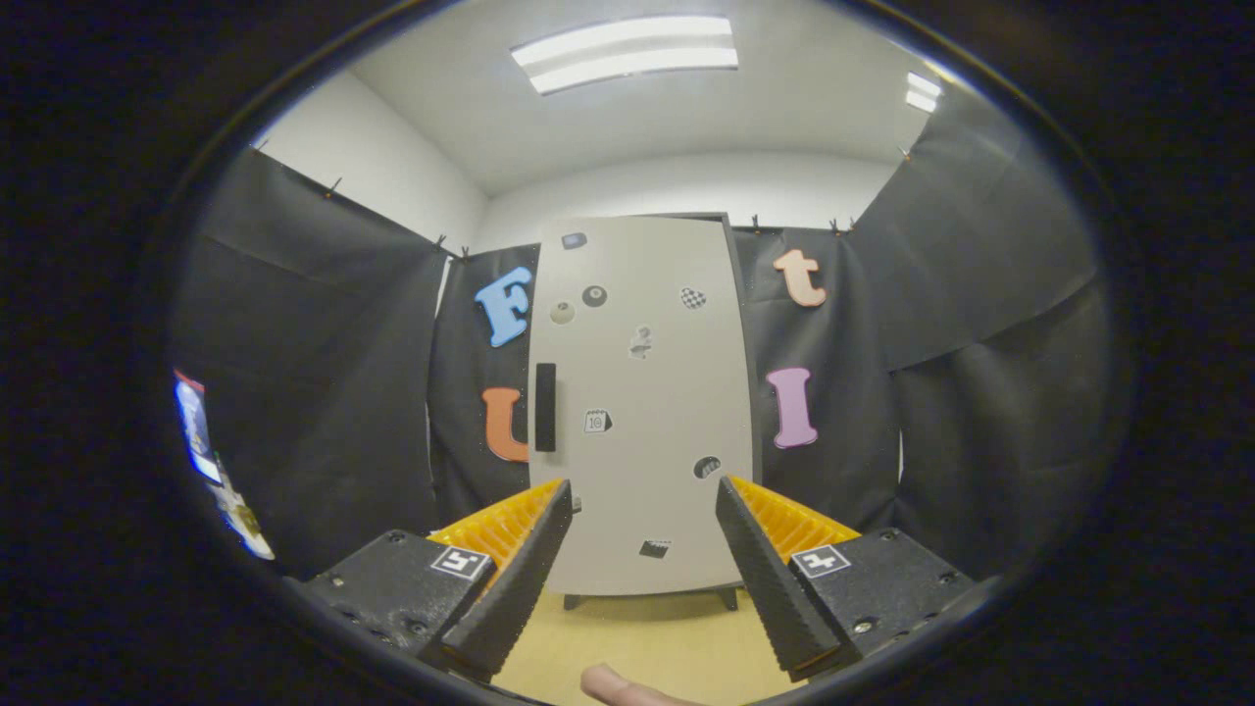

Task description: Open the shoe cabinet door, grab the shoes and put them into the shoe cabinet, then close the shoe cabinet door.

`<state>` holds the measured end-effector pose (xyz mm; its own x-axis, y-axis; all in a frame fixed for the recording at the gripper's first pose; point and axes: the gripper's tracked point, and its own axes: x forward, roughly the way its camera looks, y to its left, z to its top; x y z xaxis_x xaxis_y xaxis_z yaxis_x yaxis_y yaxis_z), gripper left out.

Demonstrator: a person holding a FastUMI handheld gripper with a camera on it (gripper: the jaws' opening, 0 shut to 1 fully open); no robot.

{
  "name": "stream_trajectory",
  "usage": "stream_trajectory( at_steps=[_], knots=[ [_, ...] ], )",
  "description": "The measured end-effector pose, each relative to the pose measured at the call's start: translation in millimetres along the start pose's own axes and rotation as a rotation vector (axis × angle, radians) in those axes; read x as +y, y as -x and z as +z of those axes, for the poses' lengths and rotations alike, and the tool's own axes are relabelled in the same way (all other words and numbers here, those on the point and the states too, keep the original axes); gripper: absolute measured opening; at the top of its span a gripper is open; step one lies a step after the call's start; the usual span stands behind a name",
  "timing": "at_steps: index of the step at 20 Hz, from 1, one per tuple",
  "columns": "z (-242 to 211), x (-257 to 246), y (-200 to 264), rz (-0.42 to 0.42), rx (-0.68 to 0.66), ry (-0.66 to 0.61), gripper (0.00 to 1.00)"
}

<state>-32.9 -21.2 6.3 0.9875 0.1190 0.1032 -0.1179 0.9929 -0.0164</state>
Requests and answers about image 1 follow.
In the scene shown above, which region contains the long ceiling light panel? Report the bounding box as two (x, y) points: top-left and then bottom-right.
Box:
(510, 15), (739, 96)

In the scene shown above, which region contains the black door handle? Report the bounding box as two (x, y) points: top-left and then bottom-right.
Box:
(534, 363), (558, 453)

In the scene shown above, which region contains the grey shoe cabinet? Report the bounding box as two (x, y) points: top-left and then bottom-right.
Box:
(526, 211), (766, 614)

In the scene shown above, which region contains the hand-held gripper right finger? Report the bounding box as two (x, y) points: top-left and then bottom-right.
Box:
(715, 476), (981, 683)

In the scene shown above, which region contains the black backdrop cloth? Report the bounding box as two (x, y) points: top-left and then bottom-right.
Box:
(169, 93), (1114, 580)

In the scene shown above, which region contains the grey shoe cabinet door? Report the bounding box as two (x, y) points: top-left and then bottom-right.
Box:
(527, 216), (756, 597)

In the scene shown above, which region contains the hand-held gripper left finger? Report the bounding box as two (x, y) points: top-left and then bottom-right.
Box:
(284, 478), (575, 684)

